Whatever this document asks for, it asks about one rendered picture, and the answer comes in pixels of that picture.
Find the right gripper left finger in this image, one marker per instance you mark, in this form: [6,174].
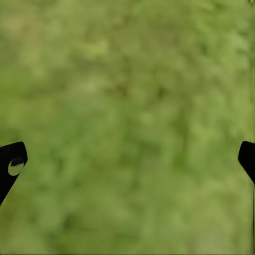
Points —
[13,158]

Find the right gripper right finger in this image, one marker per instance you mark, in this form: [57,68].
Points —
[247,158]

